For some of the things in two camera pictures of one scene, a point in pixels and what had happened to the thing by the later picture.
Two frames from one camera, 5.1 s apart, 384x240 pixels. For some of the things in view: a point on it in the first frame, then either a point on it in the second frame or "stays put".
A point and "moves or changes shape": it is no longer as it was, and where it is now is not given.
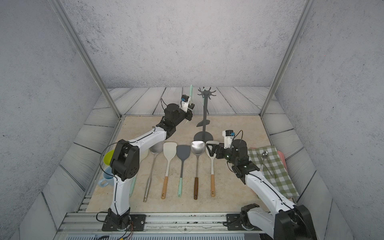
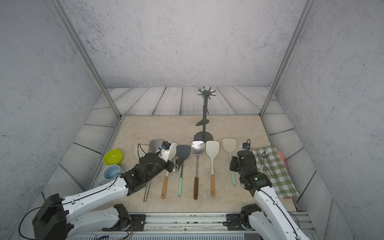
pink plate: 282,158 stays put
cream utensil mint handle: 191,94 moves or changes shape
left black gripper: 188,115 to 177,166
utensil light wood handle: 213,192 stays put
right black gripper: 221,148 to 234,161
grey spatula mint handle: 183,152 stays put
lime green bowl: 107,157 stays put
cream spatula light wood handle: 169,150 stays put
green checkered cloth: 268,160 stays put
